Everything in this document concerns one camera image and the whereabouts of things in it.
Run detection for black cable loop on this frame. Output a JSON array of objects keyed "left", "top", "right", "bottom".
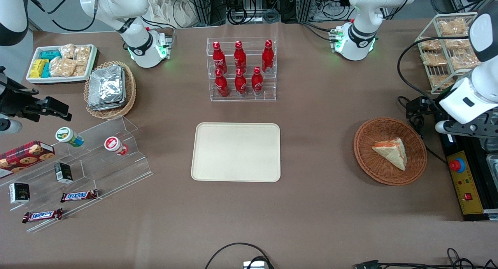
[{"left": 205, "top": 242, "right": 274, "bottom": 269}]

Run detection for red cola bottle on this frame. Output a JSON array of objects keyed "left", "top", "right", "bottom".
[
  {"left": 212, "top": 41, "right": 228, "bottom": 75},
  {"left": 251, "top": 66, "right": 264, "bottom": 96},
  {"left": 214, "top": 68, "right": 230, "bottom": 98},
  {"left": 234, "top": 40, "right": 247, "bottom": 73},
  {"left": 261, "top": 39, "right": 275, "bottom": 73},
  {"left": 234, "top": 68, "right": 248, "bottom": 98}
]

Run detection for light wicker basket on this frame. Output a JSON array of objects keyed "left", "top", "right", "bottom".
[{"left": 83, "top": 61, "right": 137, "bottom": 119}]

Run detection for yellow snack packet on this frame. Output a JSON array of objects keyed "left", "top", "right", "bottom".
[{"left": 30, "top": 59, "right": 49, "bottom": 79}]

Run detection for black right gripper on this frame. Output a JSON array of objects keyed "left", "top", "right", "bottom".
[{"left": 0, "top": 78, "right": 73, "bottom": 122}]

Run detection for stack of silver foil packs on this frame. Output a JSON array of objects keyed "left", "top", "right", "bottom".
[{"left": 87, "top": 65, "right": 126, "bottom": 112}]

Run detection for black cable with connector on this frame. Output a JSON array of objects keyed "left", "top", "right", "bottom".
[{"left": 353, "top": 247, "right": 498, "bottom": 269}]

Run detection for triangle sandwich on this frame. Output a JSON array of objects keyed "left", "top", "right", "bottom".
[{"left": 372, "top": 138, "right": 408, "bottom": 171}]

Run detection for beige cloth bags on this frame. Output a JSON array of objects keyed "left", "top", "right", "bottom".
[{"left": 147, "top": 0, "right": 197, "bottom": 28}]

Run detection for small black box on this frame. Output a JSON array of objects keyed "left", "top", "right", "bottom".
[
  {"left": 9, "top": 182, "right": 31, "bottom": 204},
  {"left": 54, "top": 162, "right": 74, "bottom": 184}
]

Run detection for green lid yogurt cup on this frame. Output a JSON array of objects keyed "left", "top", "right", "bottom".
[{"left": 55, "top": 127, "right": 84, "bottom": 147}]

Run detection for yellow control box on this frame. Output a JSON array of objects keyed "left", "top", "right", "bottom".
[
  {"left": 438, "top": 113, "right": 498, "bottom": 223},
  {"left": 446, "top": 150, "right": 485, "bottom": 215}
]

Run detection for clear acrylic bottle rack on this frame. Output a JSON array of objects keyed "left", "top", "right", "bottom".
[{"left": 207, "top": 37, "right": 277, "bottom": 103}]

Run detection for cream plastic tray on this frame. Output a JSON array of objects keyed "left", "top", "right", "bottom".
[{"left": 190, "top": 122, "right": 281, "bottom": 183}]

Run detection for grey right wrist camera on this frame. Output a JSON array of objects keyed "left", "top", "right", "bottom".
[{"left": 0, "top": 119, "right": 23, "bottom": 134}]

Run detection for red cookie box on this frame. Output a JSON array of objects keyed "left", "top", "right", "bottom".
[{"left": 0, "top": 140, "right": 55, "bottom": 179}]

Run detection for thin black looped cable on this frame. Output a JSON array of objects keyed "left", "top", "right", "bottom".
[{"left": 396, "top": 96, "right": 448, "bottom": 164}]

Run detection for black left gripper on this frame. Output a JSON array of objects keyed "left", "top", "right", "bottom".
[{"left": 406, "top": 98, "right": 442, "bottom": 118}]

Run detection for Snickers chocolate bar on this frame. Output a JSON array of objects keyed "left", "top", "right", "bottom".
[
  {"left": 22, "top": 208, "right": 64, "bottom": 224},
  {"left": 60, "top": 189, "right": 99, "bottom": 203}
]

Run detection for aluminium frame rack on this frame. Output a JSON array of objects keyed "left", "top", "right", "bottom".
[{"left": 189, "top": 0, "right": 351, "bottom": 25}]

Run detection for metal container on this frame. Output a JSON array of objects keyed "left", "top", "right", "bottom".
[{"left": 486, "top": 152, "right": 498, "bottom": 181}]

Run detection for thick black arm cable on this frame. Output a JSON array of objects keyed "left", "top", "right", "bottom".
[{"left": 396, "top": 36, "right": 472, "bottom": 103}]

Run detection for red lid yogurt cup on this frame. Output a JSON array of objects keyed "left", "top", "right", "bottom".
[{"left": 104, "top": 136, "right": 128, "bottom": 156}]

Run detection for white wire rack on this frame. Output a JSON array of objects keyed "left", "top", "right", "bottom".
[{"left": 414, "top": 12, "right": 482, "bottom": 95}]

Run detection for white rectangular snack tray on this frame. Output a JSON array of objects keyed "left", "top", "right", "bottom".
[{"left": 26, "top": 44, "right": 98, "bottom": 85}]

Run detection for clear acrylic stepped shelf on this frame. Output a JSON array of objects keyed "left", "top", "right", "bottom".
[{"left": 0, "top": 115, "right": 154, "bottom": 233}]

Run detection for brown round wicker basket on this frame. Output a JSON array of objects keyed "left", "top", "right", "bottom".
[{"left": 353, "top": 117, "right": 428, "bottom": 186}]

